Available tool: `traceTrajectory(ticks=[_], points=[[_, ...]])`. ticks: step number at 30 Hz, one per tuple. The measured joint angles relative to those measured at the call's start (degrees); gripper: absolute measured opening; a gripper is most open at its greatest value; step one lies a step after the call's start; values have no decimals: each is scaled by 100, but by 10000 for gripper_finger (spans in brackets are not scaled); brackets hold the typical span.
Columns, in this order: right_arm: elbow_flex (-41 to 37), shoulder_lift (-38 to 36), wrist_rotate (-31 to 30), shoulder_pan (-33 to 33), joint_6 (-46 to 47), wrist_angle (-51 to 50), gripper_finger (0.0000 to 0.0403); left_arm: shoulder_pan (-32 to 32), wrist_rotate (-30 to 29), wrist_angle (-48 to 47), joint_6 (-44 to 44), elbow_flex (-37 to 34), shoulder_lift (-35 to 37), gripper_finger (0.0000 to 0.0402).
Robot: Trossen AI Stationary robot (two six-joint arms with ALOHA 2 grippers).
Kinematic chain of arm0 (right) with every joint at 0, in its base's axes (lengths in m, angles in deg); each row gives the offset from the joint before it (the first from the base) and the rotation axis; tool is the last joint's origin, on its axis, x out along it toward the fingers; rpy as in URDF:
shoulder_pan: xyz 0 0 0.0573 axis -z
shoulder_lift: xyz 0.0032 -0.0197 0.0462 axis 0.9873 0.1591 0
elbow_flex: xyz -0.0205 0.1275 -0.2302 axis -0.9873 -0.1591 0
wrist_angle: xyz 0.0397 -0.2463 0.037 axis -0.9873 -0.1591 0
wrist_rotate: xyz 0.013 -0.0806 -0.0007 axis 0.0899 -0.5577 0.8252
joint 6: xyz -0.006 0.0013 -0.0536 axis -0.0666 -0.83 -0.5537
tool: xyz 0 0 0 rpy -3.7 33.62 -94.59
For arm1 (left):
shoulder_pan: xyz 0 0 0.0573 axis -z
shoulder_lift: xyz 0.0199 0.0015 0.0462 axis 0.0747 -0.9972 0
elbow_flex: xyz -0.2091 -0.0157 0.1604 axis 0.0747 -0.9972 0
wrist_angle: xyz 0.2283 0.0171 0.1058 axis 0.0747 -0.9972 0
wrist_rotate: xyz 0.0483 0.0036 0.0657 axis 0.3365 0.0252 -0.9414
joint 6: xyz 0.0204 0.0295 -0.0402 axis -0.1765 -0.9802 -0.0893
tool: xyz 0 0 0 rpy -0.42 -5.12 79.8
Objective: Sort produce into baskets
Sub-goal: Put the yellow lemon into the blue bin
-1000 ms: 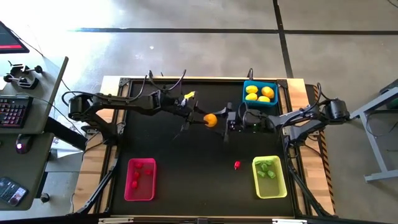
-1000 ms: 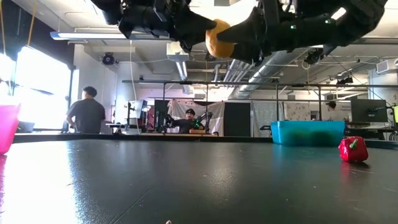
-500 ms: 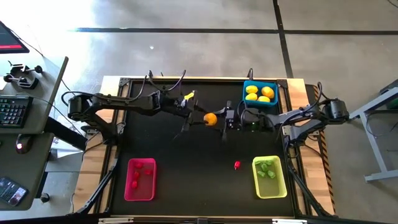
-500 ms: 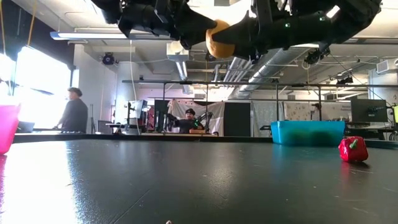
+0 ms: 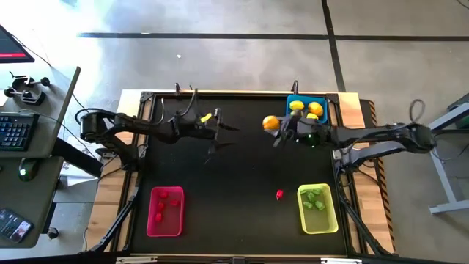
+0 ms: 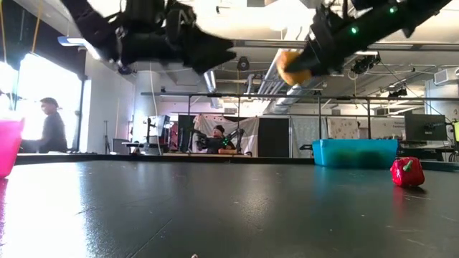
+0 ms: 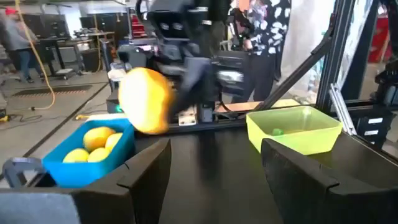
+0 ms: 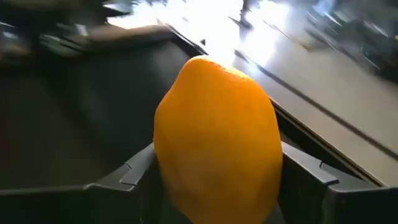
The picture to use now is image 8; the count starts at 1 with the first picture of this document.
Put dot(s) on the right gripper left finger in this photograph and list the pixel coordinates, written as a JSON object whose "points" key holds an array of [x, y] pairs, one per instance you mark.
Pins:
{"points": [[93, 202]]}

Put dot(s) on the orange-coloured lemon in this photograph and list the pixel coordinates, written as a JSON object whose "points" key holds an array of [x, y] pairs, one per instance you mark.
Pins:
{"points": [[217, 140]]}

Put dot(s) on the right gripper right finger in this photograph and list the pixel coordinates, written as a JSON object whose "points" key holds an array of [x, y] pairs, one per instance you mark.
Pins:
{"points": [[326, 202]]}

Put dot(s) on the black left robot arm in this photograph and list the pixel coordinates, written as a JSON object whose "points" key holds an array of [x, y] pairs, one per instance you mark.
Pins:
{"points": [[56, 43]]}

